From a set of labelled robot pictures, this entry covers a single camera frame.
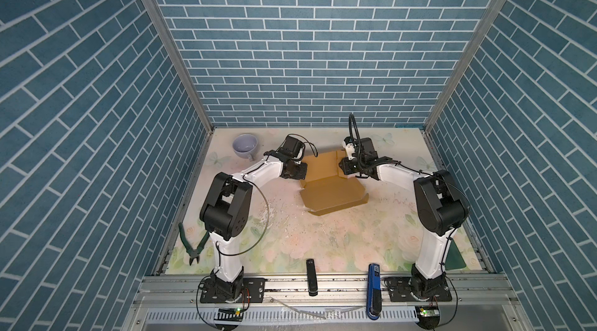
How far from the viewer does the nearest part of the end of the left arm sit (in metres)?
0.72

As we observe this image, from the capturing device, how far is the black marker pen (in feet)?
2.39

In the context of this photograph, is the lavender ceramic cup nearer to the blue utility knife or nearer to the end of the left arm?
the end of the left arm

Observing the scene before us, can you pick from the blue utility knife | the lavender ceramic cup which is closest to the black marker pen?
the blue utility knife

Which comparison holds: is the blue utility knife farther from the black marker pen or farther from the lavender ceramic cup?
the lavender ceramic cup

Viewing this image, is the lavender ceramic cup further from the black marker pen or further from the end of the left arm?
the black marker pen

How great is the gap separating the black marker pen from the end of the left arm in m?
0.30
